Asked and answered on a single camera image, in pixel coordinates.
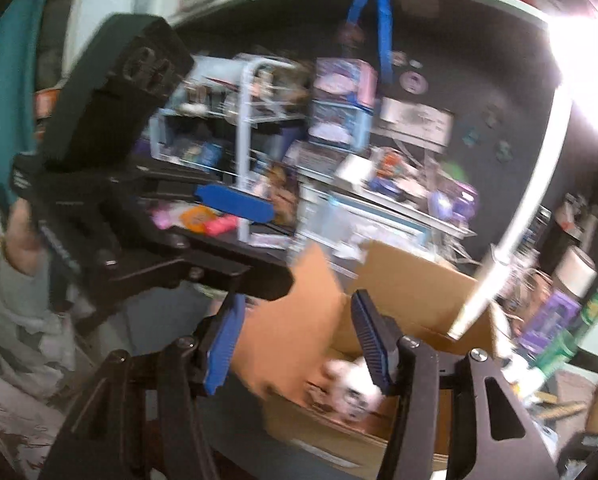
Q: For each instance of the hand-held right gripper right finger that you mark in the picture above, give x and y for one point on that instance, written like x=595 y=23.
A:
x=371 y=345

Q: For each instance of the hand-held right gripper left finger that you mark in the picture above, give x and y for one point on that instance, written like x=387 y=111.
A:
x=224 y=355

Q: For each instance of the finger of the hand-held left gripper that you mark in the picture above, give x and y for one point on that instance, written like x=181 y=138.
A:
x=239 y=277
x=239 y=205

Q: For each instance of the white fluffy plush toy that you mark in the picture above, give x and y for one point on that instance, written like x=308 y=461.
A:
x=349 y=380

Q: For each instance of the cardboard box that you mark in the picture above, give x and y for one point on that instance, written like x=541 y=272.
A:
x=404 y=280

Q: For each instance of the person's left forearm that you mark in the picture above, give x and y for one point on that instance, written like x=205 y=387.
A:
x=24 y=320

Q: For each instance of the person's left hand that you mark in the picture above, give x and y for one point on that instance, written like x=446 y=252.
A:
x=23 y=242

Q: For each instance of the anime illustrated board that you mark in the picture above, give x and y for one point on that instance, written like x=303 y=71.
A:
x=281 y=192

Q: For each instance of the pink patterned box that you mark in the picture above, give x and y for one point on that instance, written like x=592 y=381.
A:
x=161 y=217

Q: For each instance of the grey printed box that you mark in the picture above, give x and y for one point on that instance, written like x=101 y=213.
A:
x=319 y=160

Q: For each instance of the teal cloth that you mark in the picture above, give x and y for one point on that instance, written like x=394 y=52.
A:
x=9 y=85

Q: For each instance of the small white box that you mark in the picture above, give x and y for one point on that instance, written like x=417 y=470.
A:
x=355 y=170

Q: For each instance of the blue framed clear case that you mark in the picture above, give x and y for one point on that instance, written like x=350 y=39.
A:
x=374 y=220

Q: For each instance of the stacked clear toy boxes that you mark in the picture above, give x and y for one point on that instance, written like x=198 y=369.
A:
x=339 y=125

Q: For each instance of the pink display box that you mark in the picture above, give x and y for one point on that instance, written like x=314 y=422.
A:
x=344 y=82

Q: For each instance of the purple clear ball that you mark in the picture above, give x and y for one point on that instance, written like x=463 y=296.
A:
x=454 y=205

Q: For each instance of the purple box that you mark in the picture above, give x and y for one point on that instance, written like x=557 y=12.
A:
x=549 y=320

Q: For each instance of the white paper label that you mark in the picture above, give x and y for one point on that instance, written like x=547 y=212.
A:
x=416 y=122

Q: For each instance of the white desk lamp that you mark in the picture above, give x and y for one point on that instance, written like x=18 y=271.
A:
x=524 y=200

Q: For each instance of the white paper roll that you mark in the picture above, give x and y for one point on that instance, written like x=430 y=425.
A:
x=574 y=270

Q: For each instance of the person's grey patterned pants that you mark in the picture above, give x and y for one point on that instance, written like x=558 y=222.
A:
x=14 y=425

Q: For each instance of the round wall badge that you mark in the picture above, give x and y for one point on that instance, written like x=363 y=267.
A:
x=414 y=81

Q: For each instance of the small teal wall sticker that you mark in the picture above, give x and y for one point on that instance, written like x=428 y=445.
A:
x=473 y=137
x=504 y=151

